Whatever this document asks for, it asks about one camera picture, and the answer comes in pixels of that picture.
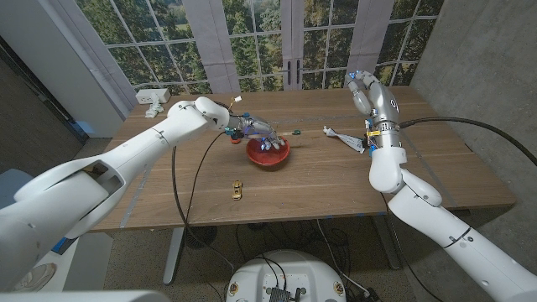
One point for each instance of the wooden toothbrush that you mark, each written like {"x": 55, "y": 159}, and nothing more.
{"x": 293, "y": 133}

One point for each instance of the black round fan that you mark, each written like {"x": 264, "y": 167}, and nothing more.
{"x": 200, "y": 237}

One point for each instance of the white power strip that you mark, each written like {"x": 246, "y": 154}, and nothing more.
{"x": 153, "y": 95}

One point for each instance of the printed window backdrop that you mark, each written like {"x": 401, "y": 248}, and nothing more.
{"x": 210, "y": 42}

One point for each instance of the white table leg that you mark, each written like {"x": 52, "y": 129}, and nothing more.
{"x": 173, "y": 256}
{"x": 388, "y": 243}

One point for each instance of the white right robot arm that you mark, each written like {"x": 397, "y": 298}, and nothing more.
{"x": 440, "y": 222}

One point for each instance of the red bowl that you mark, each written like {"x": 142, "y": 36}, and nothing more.
{"x": 268, "y": 157}

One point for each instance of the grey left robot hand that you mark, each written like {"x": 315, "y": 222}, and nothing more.
{"x": 256, "y": 128}

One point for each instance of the white toothpaste tube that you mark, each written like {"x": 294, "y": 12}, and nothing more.
{"x": 346, "y": 139}

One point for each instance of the white crumpled cloth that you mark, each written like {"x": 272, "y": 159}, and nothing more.
{"x": 153, "y": 110}

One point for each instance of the blue chair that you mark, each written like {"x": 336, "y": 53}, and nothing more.
{"x": 12, "y": 180}

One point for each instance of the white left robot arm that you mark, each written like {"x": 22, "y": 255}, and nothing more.
{"x": 105, "y": 176}

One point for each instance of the yellow toy car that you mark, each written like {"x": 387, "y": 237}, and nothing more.
{"x": 237, "y": 190}

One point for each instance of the white shoe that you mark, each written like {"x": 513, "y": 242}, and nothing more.
{"x": 35, "y": 277}

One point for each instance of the white robot torso base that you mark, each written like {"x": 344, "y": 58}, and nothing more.
{"x": 285, "y": 272}

